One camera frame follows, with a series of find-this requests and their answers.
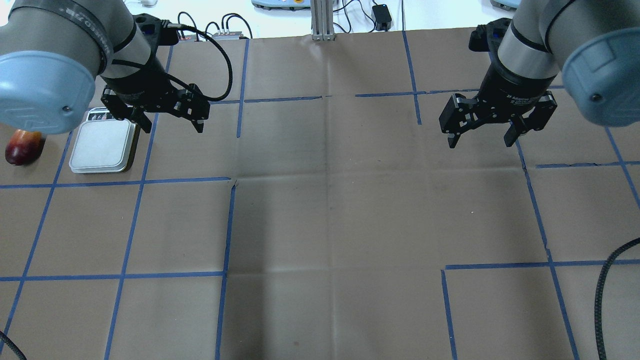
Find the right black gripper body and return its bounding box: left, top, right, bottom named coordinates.
left=439, top=65, right=558, bottom=133

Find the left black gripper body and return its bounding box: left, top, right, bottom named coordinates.
left=102, top=59, right=210, bottom=121

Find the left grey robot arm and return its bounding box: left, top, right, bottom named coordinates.
left=0, top=0, right=210, bottom=134

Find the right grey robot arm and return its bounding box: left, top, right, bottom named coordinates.
left=439, top=0, right=640, bottom=149

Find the red mango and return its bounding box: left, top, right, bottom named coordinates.
left=5, top=129, right=47, bottom=166

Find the white kitchen scale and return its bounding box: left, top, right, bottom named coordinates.
left=68, top=107, right=140, bottom=174

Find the grey connector box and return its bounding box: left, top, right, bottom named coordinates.
left=212, top=29, right=245, bottom=41

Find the black power adapter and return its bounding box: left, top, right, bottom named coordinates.
left=371, top=4, right=393, bottom=32

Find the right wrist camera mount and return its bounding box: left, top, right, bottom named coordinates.
left=468, top=17, right=512, bottom=55

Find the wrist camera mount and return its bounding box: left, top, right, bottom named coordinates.
left=133, top=13, right=181, bottom=48
left=468, top=17, right=512, bottom=55

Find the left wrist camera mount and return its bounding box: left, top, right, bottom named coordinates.
left=133, top=13, right=181, bottom=48

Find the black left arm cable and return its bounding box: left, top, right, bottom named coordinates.
left=165, top=22, right=234, bottom=102

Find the aluminium profile post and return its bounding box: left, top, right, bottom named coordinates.
left=310, top=0, right=336, bottom=41

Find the black braided right cable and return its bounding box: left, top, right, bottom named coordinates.
left=594, top=236, right=640, bottom=360

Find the black cable lower left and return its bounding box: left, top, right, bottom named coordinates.
left=0, top=331, right=28, bottom=360

